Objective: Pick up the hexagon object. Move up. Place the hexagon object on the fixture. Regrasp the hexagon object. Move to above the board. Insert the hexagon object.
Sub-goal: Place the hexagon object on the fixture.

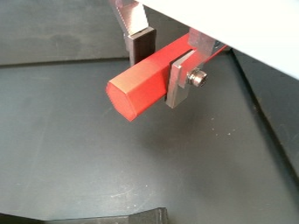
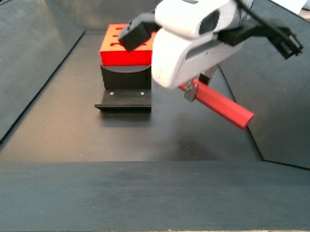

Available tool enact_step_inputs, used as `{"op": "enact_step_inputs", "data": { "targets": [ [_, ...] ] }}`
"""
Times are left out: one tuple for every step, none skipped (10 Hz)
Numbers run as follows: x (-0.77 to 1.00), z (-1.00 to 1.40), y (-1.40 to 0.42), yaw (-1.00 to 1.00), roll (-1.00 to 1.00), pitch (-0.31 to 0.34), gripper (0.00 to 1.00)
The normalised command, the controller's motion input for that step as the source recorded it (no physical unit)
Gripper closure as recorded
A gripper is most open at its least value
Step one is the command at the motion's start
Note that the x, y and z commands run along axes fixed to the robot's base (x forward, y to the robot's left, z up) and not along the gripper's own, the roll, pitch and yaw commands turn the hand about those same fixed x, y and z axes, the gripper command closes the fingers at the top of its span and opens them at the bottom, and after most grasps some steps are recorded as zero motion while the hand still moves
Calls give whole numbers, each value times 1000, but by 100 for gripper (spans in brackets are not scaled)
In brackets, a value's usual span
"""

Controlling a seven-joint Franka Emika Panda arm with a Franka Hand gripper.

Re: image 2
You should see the red hexagonal prism bar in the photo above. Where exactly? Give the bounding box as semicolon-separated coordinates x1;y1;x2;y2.
179;79;253;129

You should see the red shape sorter board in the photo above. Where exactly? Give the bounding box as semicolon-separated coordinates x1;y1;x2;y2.
98;24;155;66

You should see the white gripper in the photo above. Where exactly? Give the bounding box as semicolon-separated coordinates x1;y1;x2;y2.
151;0;243;102

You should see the black curved holder stand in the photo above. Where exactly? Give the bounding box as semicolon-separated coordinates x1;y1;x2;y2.
94;65;151;112

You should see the black cable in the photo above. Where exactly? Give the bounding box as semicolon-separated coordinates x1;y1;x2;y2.
235;0;279;31

